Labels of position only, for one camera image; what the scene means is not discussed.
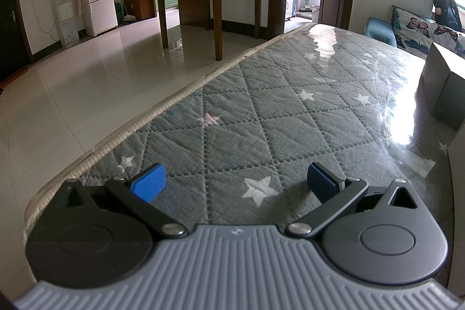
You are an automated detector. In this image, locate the broom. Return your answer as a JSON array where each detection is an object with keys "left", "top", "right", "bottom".
[{"left": 118, "top": 0, "right": 137, "bottom": 22}]

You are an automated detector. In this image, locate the butterfly print cushion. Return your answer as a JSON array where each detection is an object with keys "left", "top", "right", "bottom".
[
  {"left": 430, "top": 23, "right": 465, "bottom": 60},
  {"left": 390, "top": 5, "right": 437, "bottom": 54}
]

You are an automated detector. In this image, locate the white water dispenser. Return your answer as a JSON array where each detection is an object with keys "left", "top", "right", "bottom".
[{"left": 51, "top": 0, "right": 81, "bottom": 49}]

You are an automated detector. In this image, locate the black backpack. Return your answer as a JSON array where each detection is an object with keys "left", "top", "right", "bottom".
[{"left": 432, "top": 0, "right": 465, "bottom": 35}]

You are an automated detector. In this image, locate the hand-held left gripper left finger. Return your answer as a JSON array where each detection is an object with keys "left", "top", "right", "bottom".
[{"left": 54, "top": 163, "right": 189, "bottom": 237}]

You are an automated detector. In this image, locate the grey quilted star table cover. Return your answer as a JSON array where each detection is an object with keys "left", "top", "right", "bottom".
[{"left": 22, "top": 23, "right": 459, "bottom": 252}]

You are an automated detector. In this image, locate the dark brown entrance door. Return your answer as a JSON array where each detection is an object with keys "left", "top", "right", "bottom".
[{"left": 0, "top": 0, "right": 34, "bottom": 83}]

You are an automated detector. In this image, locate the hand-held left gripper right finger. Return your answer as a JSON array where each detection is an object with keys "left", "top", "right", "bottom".
[{"left": 284, "top": 162, "right": 422, "bottom": 238}]

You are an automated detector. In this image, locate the blue sofa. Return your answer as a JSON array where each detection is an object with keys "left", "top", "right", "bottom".
[{"left": 363, "top": 17, "right": 397, "bottom": 47}]

